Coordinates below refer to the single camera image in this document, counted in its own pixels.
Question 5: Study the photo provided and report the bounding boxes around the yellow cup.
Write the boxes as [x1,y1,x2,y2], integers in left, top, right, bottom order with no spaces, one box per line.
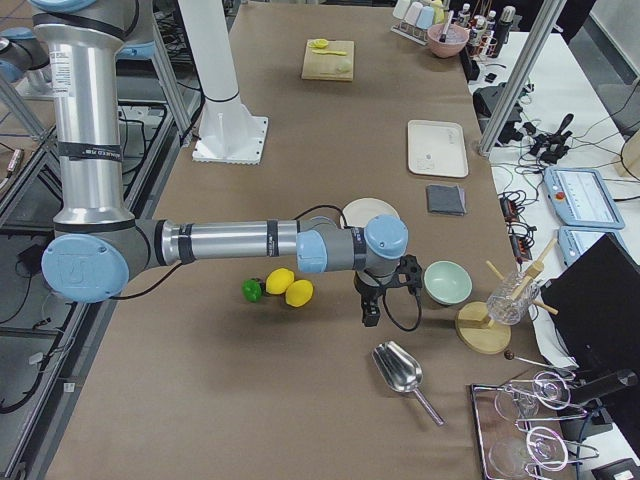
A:
[430,0,445,11]

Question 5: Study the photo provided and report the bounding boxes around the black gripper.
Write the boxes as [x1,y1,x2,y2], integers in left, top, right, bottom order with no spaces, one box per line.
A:
[354,254,419,327]

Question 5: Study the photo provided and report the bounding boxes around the white round plate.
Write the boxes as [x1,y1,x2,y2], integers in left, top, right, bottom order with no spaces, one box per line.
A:
[340,197,399,227]

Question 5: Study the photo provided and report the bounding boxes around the aluminium frame post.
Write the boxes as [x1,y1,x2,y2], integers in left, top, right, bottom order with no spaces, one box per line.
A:
[478,0,566,158]

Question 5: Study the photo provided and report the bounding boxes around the lemon slices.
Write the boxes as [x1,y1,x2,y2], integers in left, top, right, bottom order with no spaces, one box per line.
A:
[308,38,329,49]

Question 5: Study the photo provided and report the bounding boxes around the blue teach pendant near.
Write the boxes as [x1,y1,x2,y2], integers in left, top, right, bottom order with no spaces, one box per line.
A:
[557,225,626,267]

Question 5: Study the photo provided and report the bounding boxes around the pink cup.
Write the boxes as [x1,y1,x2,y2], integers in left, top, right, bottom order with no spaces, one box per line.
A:
[403,1,424,26]

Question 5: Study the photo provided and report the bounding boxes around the black monitor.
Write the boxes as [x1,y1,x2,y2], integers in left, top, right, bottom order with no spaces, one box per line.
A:
[542,234,639,374]

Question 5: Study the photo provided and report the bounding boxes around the wooden cup tree stand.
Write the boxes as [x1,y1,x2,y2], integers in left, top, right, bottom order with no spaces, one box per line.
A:
[455,238,558,355]

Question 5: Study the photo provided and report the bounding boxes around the blue teach pendant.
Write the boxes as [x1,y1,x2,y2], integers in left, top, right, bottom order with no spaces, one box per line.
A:
[543,166,625,230]
[557,225,626,267]

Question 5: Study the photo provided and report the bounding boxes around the yellow lemon far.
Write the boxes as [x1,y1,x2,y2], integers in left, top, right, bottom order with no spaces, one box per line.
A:
[265,268,295,295]

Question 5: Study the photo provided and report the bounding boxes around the yellow plastic knife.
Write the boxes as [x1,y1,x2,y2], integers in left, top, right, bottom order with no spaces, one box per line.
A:
[311,48,348,56]

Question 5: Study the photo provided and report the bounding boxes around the mint green bowl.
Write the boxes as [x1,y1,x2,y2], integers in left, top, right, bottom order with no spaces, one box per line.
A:
[423,260,472,306]

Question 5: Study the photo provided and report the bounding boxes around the blue teach pendant far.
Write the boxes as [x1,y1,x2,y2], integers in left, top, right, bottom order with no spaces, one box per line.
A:
[543,166,625,230]

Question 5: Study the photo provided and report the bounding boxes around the blue cup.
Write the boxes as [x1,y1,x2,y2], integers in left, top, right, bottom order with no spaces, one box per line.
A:
[415,5,435,30]

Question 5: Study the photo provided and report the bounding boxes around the dark grey folded cloth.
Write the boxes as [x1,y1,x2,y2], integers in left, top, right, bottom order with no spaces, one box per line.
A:
[426,184,466,216]

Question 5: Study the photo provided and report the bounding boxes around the pale round bun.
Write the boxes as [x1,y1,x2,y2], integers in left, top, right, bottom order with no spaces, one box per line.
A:
[335,59,352,75]

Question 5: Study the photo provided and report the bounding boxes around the pink bowl with ice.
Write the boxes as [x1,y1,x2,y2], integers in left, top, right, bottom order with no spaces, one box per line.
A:
[427,24,469,58]

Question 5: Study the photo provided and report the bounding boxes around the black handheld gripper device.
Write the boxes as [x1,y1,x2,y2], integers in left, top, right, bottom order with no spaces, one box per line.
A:
[529,113,574,165]

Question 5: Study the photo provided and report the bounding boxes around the black tray with glasses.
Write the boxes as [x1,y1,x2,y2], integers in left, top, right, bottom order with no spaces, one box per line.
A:
[469,370,599,479]

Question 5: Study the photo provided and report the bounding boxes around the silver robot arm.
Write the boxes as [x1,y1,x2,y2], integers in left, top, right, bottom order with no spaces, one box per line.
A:
[1,27,51,91]
[32,1,422,326]

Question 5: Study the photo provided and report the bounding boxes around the metal scoop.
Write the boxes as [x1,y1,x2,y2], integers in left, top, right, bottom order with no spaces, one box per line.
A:
[372,341,445,427]

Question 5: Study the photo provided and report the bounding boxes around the wooden cutting board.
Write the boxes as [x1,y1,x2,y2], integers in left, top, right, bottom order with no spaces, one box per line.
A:
[301,39,355,82]

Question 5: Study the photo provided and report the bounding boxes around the cream rectangular tray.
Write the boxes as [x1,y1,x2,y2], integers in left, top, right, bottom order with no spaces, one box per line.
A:
[407,120,469,178]

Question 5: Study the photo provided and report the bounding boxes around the white cup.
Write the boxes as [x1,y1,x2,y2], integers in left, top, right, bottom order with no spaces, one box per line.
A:
[392,0,411,20]

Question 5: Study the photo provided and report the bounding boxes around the yellow lemon near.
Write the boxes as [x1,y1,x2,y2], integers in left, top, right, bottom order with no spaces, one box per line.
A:
[285,279,314,308]

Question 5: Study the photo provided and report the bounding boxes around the green lime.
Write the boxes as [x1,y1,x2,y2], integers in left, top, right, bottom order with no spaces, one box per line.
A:
[241,278,263,303]

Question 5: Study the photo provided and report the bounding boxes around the metal muddler stick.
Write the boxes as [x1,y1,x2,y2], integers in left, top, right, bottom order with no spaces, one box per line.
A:
[439,11,454,43]

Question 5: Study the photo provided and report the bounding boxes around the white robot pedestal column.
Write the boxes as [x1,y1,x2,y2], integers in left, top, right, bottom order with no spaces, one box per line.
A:
[179,0,268,165]

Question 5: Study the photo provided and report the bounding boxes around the clear glass cup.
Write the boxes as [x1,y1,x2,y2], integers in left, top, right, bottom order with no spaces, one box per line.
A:
[486,271,540,326]

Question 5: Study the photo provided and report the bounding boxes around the yellow lemon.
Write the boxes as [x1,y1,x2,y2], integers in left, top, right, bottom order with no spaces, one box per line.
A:
[285,279,314,308]
[265,268,295,295]

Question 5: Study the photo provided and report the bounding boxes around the white cup rack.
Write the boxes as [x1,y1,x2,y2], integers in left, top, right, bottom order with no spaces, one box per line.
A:
[391,21,427,45]

